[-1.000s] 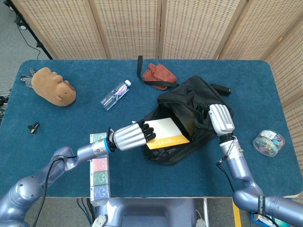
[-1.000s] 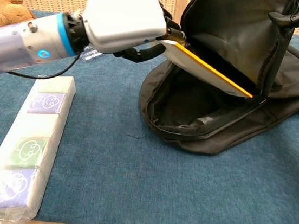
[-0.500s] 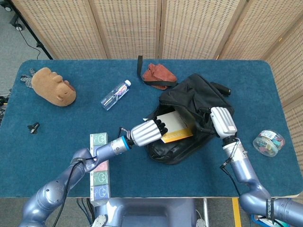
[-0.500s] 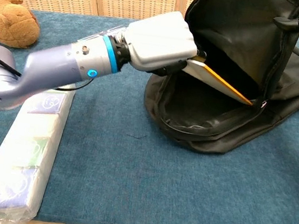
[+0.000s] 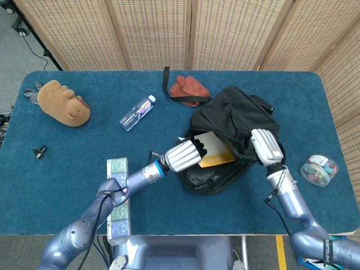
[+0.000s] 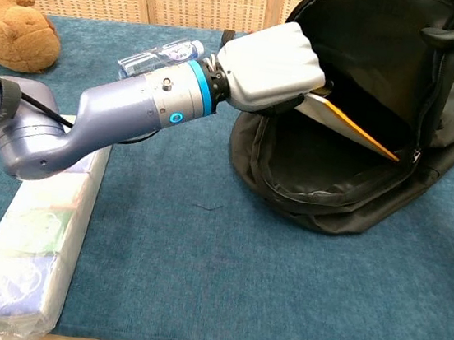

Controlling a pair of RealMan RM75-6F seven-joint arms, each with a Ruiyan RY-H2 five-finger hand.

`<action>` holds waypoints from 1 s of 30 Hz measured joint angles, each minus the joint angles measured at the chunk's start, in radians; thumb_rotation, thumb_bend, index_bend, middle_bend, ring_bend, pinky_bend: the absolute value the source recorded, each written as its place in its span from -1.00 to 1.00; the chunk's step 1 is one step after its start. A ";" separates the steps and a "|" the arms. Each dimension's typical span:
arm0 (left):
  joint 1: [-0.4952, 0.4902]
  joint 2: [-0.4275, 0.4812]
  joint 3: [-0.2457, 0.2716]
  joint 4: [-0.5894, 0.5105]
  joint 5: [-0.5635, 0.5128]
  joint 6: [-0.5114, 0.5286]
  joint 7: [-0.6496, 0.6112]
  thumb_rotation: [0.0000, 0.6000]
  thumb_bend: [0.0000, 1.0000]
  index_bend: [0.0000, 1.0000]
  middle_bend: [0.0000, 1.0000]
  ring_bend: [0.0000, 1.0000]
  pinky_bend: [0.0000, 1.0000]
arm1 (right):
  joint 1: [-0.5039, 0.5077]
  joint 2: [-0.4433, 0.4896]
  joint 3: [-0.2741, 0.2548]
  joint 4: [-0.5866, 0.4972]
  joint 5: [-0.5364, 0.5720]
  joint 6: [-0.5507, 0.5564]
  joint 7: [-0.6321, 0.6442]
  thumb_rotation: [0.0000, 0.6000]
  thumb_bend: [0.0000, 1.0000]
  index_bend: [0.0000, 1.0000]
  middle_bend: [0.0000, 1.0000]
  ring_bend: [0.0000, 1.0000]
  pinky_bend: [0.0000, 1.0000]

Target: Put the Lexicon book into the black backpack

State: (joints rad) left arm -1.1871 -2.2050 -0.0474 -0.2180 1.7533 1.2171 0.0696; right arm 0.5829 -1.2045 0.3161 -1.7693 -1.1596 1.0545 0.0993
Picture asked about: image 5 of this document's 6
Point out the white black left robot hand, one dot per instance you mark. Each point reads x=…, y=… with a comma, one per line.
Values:
x=181, y=156

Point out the black backpack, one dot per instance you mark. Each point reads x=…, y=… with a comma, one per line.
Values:
x=236, y=112

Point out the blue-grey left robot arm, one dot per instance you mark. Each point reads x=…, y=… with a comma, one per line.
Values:
x=84, y=225

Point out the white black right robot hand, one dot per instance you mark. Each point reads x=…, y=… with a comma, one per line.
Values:
x=267, y=147

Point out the black wheeled stand base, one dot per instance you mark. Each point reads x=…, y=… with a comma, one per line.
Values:
x=22, y=32

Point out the blue table cloth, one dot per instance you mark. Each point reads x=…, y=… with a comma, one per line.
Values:
x=197, y=216

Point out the row of coloured boxes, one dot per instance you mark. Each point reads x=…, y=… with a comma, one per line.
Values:
x=118, y=166

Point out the black tripod stand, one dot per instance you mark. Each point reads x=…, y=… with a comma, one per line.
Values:
x=46, y=54

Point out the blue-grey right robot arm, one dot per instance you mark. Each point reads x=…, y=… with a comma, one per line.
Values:
x=292, y=199

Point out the rust brown cloth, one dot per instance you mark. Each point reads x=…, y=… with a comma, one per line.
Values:
x=188, y=87

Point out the black oblong case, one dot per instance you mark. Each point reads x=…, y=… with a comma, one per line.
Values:
x=264, y=104

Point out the blue-grey robot torso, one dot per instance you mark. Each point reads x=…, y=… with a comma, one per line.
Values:
x=174, y=253

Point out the brown plush toy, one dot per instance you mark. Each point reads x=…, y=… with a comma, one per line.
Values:
x=62, y=104

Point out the clear jar of coloured clips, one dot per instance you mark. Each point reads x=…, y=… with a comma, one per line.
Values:
x=319, y=170

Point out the clear plastic water bottle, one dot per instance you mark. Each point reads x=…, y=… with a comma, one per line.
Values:
x=137, y=112

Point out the black binder clip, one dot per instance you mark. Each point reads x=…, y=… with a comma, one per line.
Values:
x=40, y=152

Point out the white yellow Lexikon book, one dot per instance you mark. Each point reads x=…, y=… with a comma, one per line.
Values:
x=216, y=157

